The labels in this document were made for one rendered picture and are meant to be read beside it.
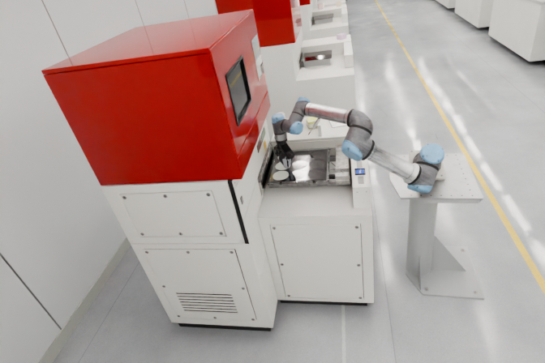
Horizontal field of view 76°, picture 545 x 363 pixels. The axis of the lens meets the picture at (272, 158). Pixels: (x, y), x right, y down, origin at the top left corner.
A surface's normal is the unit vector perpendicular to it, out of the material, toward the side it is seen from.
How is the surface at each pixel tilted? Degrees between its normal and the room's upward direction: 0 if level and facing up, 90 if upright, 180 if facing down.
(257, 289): 90
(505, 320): 0
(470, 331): 0
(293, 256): 90
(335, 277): 90
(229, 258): 90
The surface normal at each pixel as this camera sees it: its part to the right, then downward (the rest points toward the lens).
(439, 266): -0.22, 0.54
